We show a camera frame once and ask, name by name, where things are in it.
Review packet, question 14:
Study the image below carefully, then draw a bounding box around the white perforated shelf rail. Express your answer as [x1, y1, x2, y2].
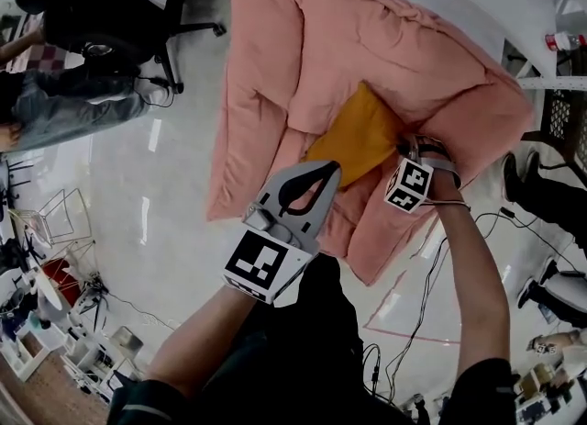
[516, 75, 587, 92]

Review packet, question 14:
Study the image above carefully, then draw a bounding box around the checkered cloth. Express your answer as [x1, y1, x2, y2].
[17, 44, 71, 72]

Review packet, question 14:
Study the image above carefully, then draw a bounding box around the black floor cable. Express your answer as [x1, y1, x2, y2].
[474, 206, 587, 280]
[361, 235, 450, 408]

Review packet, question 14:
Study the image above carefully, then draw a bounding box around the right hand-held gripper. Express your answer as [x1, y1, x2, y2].
[383, 134, 461, 216]

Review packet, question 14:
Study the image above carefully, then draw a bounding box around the red round stool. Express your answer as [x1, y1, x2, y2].
[40, 257, 84, 306]

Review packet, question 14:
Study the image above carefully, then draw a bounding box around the person's left forearm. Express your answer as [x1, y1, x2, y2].
[145, 281, 277, 399]

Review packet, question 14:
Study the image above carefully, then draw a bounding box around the black mesh crate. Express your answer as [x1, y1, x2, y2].
[539, 87, 587, 161]

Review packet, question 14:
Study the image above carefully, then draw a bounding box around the person's dark clothing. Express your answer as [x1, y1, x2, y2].
[107, 252, 522, 425]

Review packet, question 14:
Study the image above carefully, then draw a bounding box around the black office chair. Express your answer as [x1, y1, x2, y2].
[13, 0, 227, 95]

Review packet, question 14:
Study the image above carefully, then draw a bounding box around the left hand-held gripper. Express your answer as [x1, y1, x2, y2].
[222, 160, 343, 308]

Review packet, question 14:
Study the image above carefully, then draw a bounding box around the yellow pillow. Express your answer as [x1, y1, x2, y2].
[304, 81, 405, 191]

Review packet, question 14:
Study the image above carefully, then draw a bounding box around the pink cushioned seat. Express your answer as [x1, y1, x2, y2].
[205, 0, 537, 287]

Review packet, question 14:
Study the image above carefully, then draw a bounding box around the clear plastic bottle red label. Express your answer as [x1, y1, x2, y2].
[544, 31, 587, 52]

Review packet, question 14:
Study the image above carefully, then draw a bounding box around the white wire frame chair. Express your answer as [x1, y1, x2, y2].
[39, 187, 95, 248]

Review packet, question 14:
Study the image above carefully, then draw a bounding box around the person's right forearm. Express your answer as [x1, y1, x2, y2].
[428, 175, 511, 370]

